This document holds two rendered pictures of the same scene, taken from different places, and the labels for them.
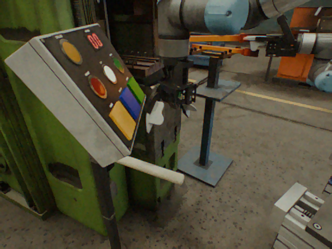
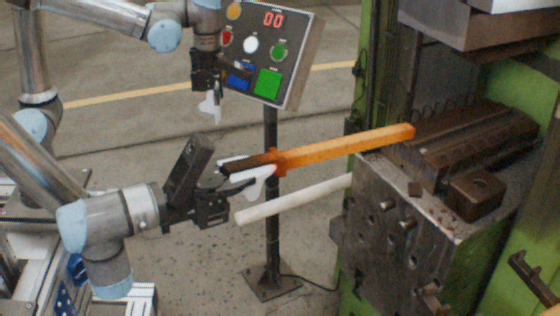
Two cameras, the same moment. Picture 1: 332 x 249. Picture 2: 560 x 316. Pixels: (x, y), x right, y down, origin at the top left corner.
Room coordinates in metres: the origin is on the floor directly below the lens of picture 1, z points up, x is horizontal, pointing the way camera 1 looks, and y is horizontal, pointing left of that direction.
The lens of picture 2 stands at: (1.35, -0.87, 1.60)
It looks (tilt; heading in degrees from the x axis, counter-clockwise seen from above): 35 degrees down; 125
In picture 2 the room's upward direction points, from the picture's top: straight up
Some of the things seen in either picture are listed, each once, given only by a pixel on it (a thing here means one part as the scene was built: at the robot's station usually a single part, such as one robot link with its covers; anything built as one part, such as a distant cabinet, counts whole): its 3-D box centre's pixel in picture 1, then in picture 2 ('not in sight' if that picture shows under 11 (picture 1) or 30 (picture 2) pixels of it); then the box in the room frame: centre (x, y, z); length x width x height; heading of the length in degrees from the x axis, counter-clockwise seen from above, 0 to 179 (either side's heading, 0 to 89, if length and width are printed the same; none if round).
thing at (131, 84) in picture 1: (134, 91); (269, 84); (0.63, 0.10, 1.01); 0.07 x 0.05 x 0.07; 179
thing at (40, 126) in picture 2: not in sight; (29, 139); (0.27, -0.46, 0.98); 0.13 x 0.12 x 0.14; 136
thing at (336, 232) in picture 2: (107, 191); (342, 231); (0.80, 0.32, 0.36); 0.09 x 0.07 x 0.12; 154
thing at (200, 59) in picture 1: (195, 49); not in sight; (5.16, -0.69, 0.36); 1.20 x 0.80 x 0.72; 58
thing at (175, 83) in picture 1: (175, 81); (207, 67); (0.52, -0.02, 1.08); 0.09 x 0.08 x 0.12; 38
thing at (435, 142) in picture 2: (124, 57); (474, 129); (1.19, 0.23, 0.99); 0.42 x 0.05 x 0.01; 64
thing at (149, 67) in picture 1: (122, 65); (465, 136); (1.17, 0.24, 0.96); 0.42 x 0.20 x 0.09; 64
